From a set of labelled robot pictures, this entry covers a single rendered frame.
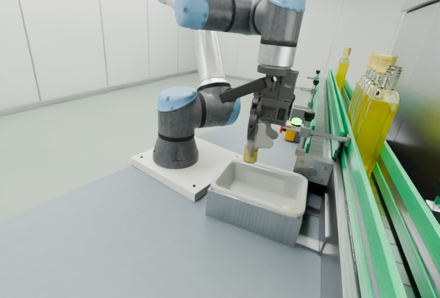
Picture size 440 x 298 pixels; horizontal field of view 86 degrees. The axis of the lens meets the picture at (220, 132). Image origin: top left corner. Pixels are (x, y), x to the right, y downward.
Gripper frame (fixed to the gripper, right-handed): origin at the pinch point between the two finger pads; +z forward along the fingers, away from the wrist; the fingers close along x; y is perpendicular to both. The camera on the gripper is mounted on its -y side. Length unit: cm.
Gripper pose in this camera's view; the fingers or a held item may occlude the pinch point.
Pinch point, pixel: (251, 148)
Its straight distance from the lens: 59.2
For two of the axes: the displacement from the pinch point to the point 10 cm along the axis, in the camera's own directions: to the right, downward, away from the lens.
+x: 4.0, -3.2, 8.6
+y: 9.1, 2.3, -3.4
